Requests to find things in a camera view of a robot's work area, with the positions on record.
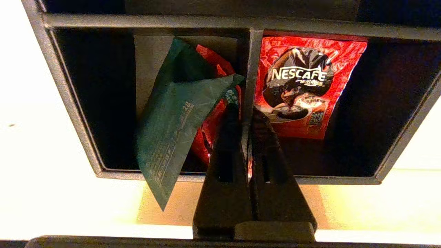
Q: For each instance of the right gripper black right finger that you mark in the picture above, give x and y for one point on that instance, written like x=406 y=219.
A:
x=275 y=196

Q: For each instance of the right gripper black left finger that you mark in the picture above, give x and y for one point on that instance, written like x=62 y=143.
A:
x=220 y=199

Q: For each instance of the black compartment organizer box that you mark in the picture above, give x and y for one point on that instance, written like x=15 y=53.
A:
x=103 y=103

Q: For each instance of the plain red sachet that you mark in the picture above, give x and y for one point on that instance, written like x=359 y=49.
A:
x=213 y=120

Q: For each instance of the dark green sachet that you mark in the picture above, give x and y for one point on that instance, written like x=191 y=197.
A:
x=172 y=131

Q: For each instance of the red Nescafe coffee sachet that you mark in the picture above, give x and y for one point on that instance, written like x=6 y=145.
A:
x=303 y=69

